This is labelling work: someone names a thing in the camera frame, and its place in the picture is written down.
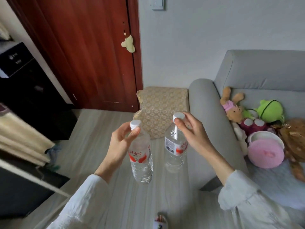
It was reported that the clear water bottle red label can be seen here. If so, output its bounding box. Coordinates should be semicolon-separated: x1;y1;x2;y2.
129;120;154;184

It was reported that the green frog plush toy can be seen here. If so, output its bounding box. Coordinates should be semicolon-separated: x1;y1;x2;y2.
243;100;285;124

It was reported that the dark red plush toy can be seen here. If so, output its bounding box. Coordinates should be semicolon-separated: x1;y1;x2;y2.
239;118;274;136

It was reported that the beige patterned cushion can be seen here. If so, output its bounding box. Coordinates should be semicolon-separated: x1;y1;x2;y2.
133;86;190;139

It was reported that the small yellow plush toy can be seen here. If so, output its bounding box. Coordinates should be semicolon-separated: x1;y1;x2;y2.
121;35;136;53

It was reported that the brown teddy bear pink hat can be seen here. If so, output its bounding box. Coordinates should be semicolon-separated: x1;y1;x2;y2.
220;86;246;124

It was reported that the clear water bottle barcode label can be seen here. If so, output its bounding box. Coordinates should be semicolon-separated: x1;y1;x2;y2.
164;112;189;174

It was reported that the beige folded towel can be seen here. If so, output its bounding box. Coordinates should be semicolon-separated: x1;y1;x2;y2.
0;111;56;167

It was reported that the dark low table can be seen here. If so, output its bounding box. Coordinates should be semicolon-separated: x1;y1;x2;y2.
0;150;72;218

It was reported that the black cabinet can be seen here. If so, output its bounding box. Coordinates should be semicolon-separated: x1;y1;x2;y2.
0;58;78;141

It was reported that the grey fluffy blanket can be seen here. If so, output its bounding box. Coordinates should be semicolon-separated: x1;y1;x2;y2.
249;161;305;211

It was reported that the grey fabric sofa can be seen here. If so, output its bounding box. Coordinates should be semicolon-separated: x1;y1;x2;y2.
188;49;305;227

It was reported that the person's right forearm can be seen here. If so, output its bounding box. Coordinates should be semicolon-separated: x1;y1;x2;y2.
203;145;298;229

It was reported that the person's left forearm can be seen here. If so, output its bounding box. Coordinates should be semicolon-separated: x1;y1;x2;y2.
46;162;124;229

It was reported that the black appliance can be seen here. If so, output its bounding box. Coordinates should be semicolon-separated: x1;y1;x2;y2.
0;42;34;78

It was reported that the patterned slipper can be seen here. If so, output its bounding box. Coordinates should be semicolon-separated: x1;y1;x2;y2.
152;212;169;229

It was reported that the shaggy brown plush bear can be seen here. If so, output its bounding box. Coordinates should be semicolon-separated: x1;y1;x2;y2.
272;118;305;183

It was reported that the red-brown wooden door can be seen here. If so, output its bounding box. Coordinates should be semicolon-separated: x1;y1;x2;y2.
5;0;143;113

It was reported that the white plush toy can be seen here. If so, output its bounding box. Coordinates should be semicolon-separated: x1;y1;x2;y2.
232;122;249;156

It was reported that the pink round plush cushion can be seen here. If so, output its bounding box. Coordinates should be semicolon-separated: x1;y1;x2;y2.
247;131;285;169

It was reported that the person's right hand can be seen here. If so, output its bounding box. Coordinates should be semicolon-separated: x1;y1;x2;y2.
174;112;216;157

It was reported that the person's left hand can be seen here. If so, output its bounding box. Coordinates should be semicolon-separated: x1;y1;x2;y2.
105;121;141;165

